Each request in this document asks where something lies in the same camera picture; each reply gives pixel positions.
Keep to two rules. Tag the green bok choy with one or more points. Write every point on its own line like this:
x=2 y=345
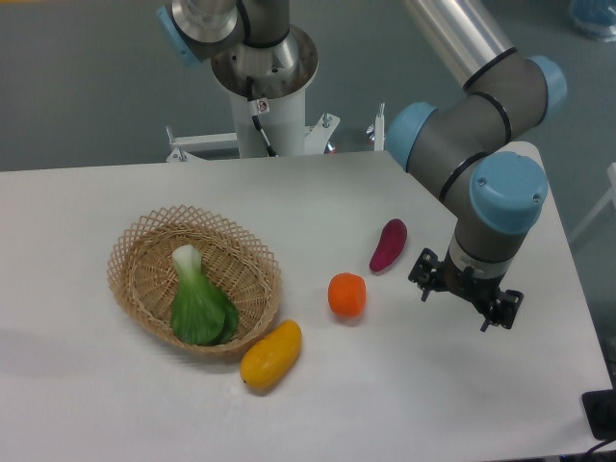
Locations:
x=201 y=313

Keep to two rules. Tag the white pedestal base frame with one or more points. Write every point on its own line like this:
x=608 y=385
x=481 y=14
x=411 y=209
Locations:
x=316 y=141

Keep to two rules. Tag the woven wicker basket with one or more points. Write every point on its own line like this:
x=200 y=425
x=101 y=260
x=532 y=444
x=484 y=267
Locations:
x=144 y=281

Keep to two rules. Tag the white furniture leg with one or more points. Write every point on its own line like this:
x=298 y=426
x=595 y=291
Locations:
x=608 y=198

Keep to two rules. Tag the purple sweet potato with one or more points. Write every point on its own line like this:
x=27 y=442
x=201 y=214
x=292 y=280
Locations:
x=391 y=243

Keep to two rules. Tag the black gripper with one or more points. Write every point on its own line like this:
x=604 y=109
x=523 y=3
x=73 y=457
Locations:
x=497 y=307

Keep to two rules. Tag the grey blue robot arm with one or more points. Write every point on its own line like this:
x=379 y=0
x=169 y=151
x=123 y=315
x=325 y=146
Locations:
x=459 y=155

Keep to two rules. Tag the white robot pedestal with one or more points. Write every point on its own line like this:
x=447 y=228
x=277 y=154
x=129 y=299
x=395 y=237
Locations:
x=266 y=89

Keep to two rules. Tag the black device on table edge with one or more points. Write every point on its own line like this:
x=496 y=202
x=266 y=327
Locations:
x=599 y=407

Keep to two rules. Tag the orange fruit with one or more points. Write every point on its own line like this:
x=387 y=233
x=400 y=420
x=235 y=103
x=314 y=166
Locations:
x=347 y=295

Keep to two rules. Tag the yellow mango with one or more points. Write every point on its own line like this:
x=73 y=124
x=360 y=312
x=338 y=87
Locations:
x=268 y=361

